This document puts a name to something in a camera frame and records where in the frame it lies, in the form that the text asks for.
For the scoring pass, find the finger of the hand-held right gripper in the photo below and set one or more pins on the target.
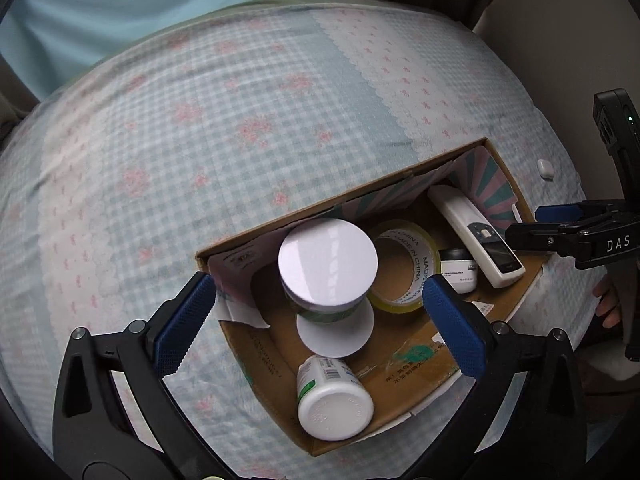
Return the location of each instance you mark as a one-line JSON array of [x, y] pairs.
[[557, 213], [542, 237]]

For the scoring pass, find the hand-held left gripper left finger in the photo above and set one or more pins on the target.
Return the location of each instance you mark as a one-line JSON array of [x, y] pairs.
[[184, 327]]

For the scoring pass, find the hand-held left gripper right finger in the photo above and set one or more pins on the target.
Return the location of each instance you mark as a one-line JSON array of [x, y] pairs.
[[454, 327]]

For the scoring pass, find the small black-lidded jar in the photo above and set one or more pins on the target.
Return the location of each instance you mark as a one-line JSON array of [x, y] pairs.
[[459, 270]]

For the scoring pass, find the patterned cardboard box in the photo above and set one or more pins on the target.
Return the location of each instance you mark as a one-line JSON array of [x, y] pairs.
[[390, 360]]

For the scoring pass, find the yellow tape roll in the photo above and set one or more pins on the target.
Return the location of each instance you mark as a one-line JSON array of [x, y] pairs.
[[404, 265]]

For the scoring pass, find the white-lidded jar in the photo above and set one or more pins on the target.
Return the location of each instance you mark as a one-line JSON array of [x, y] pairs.
[[327, 264], [335, 334]]

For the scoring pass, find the white pill bottle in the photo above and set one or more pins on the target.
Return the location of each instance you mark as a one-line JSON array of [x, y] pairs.
[[334, 400]]

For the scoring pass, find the person's right hand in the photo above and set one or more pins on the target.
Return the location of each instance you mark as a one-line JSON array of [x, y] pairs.
[[609, 302]]

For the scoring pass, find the small white case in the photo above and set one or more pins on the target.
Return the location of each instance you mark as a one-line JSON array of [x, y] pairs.
[[545, 169]]

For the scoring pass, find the checked floral bed sheet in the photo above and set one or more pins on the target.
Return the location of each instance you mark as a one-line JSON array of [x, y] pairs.
[[200, 160]]

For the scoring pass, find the light blue cloth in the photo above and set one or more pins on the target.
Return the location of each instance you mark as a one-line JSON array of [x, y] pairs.
[[150, 10]]

